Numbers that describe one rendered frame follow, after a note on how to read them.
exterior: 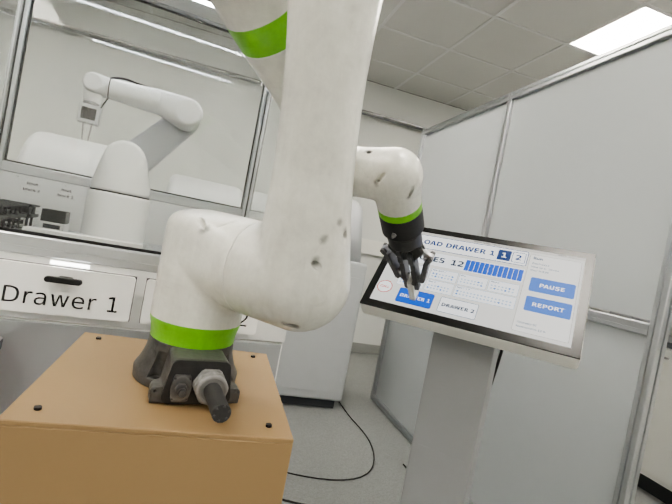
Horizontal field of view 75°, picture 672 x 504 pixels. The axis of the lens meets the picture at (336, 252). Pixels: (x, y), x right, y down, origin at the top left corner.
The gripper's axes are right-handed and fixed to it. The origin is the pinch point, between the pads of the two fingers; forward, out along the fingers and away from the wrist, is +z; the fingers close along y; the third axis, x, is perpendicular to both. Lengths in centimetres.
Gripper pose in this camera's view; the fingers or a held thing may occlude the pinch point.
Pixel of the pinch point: (412, 287)
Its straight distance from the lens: 111.8
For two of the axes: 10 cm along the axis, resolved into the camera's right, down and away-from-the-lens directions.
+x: -4.4, 7.1, -5.6
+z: 2.2, 6.8, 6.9
